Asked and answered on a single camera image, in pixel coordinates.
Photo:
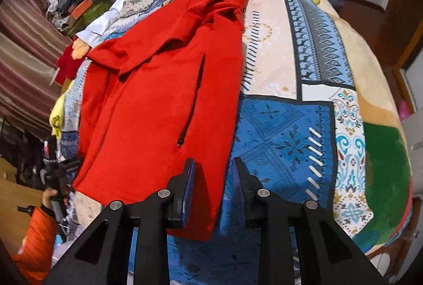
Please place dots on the orange box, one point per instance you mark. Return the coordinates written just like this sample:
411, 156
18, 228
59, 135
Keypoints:
82, 6

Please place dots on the person's left hand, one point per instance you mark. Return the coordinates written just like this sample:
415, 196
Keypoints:
49, 197

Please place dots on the pink toy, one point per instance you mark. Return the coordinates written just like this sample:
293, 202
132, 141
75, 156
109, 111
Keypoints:
403, 110

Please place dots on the striped curtain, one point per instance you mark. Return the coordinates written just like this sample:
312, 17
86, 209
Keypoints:
26, 57

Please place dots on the white cabinet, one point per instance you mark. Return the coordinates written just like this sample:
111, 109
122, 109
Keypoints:
418, 136

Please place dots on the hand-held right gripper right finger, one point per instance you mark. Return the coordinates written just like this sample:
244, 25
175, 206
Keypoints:
239, 192

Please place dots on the white cloth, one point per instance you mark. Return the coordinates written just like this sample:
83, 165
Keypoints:
99, 25

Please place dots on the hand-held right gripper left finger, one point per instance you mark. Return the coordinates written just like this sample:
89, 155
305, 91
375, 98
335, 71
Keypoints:
189, 186

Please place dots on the wooden door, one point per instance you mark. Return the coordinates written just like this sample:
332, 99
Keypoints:
404, 17

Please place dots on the blue patchwork bedspread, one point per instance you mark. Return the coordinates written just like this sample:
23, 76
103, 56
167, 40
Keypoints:
281, 126

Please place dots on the red jacket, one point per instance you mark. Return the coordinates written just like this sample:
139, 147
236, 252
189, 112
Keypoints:
148, 106

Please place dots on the person's left forearm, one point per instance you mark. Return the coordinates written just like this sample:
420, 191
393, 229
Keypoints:
36, 245

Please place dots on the colourful plush blanket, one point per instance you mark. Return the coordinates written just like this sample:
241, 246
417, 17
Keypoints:
363, 73

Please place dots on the pile of dark clothes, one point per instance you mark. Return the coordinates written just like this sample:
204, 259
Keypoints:
19, 153

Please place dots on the green cloth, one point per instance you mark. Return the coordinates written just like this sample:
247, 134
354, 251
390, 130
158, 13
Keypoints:
94, 15

